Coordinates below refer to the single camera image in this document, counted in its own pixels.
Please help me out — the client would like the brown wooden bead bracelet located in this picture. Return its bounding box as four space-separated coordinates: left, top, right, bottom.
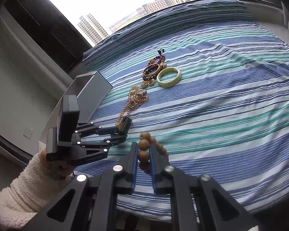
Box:
137 131 170 175

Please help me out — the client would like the gold pearl necklace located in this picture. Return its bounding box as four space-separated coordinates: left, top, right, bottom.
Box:
115 85 150 128

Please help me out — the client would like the left hand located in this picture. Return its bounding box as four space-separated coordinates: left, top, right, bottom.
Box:
39 149 75 180

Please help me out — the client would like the white drawer box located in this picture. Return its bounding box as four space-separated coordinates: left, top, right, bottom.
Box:
39 71 113 147

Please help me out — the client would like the white fleece left sleeve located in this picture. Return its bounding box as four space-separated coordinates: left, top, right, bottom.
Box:
0 154 72 230

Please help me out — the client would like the gold earrings cluster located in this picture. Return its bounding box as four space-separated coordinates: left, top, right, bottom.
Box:
141 79 155 89

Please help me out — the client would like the gold patterned bangle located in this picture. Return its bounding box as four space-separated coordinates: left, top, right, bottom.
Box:
142 64 161 77

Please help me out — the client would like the pale green jade bangle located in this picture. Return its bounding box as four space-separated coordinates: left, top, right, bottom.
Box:
156 67 182 88

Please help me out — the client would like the blue striped bed sheet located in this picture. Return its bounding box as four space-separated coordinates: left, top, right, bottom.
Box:
77 0 289 211

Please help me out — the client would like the white wall socket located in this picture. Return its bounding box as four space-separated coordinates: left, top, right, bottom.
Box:
23 128 33 139

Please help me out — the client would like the red bead bracelet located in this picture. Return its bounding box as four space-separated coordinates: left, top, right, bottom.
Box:
148 49 168 66

